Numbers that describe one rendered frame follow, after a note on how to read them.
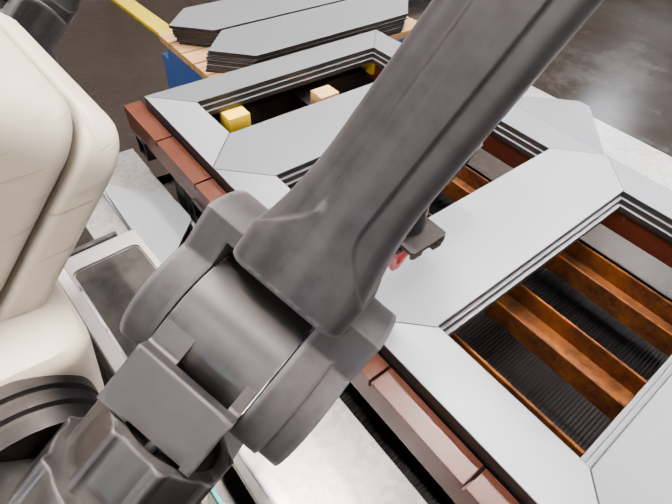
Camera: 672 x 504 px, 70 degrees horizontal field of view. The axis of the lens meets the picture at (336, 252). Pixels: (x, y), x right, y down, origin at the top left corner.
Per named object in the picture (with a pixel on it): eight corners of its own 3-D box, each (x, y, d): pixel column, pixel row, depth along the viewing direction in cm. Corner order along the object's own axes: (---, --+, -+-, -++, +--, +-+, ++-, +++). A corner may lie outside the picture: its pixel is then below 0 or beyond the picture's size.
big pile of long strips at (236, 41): (352, -11, 186) (353, -28, 182) (425, 25, 166) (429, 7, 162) (158, 33, 150) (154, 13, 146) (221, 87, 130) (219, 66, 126)
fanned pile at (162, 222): (145, 168, 122) (141, 156, 119) (222, 262, 102) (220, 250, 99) (96, 186, 116) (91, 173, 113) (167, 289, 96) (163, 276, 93)
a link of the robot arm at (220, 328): (74, 423, 21) (166, 505, 21) (218, 245, 20) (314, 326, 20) (165, 370, 30) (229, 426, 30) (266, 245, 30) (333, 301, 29)
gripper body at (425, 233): (394, 201, 70) (401, 161, 65) (445, 242, 65) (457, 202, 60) (360, 219, 68) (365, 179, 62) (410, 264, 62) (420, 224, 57)
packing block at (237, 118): (241, 117, 123) (239, 103, 120) (251, 126, 121) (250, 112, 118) (220, 124, 121) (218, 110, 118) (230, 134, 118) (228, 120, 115)
